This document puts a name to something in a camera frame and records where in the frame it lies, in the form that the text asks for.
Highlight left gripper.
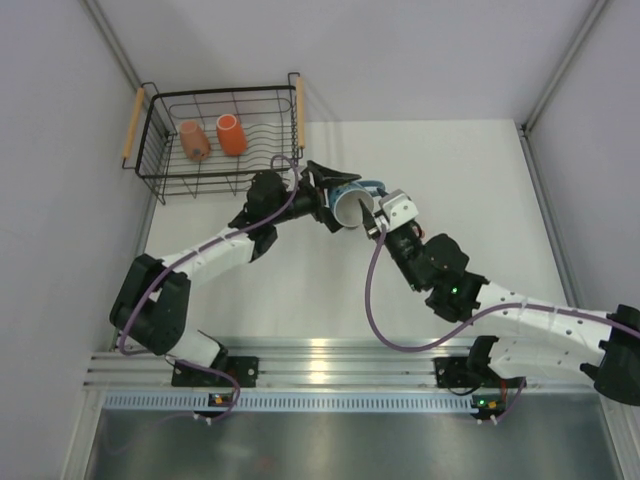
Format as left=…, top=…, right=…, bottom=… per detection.
left=268, top=161, right=363, bottom=232

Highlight blue mug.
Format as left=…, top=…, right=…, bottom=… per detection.
left=328, top=180, right=381, bottom=228

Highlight orange mug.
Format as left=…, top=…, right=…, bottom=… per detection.
left=216, top=114, right=248, bottom=156

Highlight salmon dotted mug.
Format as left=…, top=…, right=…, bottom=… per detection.
left=179, top=120, right=211, bottom=162

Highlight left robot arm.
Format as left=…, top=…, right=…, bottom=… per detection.
left=109, top=161, right=360, bottom=386

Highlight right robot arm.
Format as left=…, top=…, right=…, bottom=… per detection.
left=360, top=190, right=639, bottom=406

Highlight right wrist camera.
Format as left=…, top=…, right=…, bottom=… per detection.
left=379, top=189, right=418, bottom=232

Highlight right wooden rack handle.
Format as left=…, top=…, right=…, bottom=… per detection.
left=296, top=75, right=306, bottom=149

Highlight wooden rack handle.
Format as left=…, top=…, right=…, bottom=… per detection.
left=296, top=75, right=306, bottom=149
left=122, top=86, right=145, bottom=167

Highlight black wire dish rack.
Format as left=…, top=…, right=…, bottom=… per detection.
left=123, top=72, right=304, bottom=203

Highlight aluminium mounting rail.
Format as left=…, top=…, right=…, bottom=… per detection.
left=83, top=337, right=594, bottom=393

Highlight right aluminium frame post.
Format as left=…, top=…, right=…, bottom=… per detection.
left=519, top=0, right=613, bottom=138

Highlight aluminium frame post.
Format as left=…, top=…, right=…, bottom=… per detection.
left=79, top=0, right=151, bottom=101
left=519, top=0, right=613, bottom=138

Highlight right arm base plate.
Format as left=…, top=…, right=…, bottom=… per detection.
left=433, top=356, right=522, bottom=395

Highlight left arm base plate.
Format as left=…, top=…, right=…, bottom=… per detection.
left=171, top=356, right=259, bottom=388

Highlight left wooden rack handle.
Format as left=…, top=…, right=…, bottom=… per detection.
left=122, top=86, right=145, bottom=167

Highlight perforated cable duct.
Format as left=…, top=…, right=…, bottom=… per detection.
left=103, top=391, right=478, bottom=413

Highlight left aluminium frame post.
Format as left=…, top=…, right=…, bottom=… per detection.
left=79, top=0, right=151, bottom=101

